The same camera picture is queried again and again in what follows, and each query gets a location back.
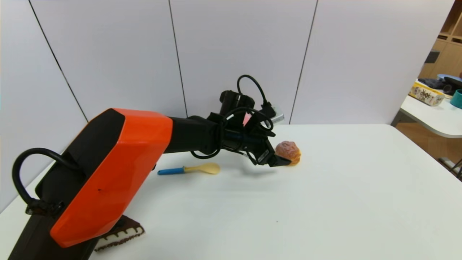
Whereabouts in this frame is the chocolate blueberry cake slice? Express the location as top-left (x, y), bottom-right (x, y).
top-left (95, 215), bottom-right (145, 252)

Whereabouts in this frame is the white side table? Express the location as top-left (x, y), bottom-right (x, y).
top-left (390, 95), bottom-right (462, 139)

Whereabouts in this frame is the yellow printed cardboard box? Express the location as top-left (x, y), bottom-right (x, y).
top-left (409, 82), bottom-right (445, 107)

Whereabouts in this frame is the black round object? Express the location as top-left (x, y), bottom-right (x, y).
top-left (443, 77), bottom-right (462, 96)

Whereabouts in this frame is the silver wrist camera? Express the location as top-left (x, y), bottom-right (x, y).
top-left (269, 105), bottom-right (285, 122)

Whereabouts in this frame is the metal chair base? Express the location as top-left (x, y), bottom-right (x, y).
top-left (438, 157), bottom-right (462, 181)

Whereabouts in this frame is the black camera cable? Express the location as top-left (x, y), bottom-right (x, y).
top-left (190, 74), bottom-right (275, 160)

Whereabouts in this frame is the black wrist mount block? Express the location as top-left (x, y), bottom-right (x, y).
top-left (219, 90), bottom-right (255, 120)

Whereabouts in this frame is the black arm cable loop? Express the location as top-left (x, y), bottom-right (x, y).
top-left (12, 147), bottom-right (83, 217)

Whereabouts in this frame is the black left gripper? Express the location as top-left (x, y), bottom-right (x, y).
top-left (223, 130), bottom-right (292, 167)

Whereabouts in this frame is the dark folded cloth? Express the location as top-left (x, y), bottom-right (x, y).
top-left (418, 78), bottom-right (445, 90)

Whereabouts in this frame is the yellow spoon with blue handle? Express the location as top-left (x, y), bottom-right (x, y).
top-left (157, 162), bottom-right (221, 176)

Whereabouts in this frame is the brown cream puff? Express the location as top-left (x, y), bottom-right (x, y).
top-left (275, 141), bottom-right (301, 166)

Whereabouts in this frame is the wooden shelf unit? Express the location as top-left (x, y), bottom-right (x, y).
top-left (418, 0), bottom-right (462, 80)

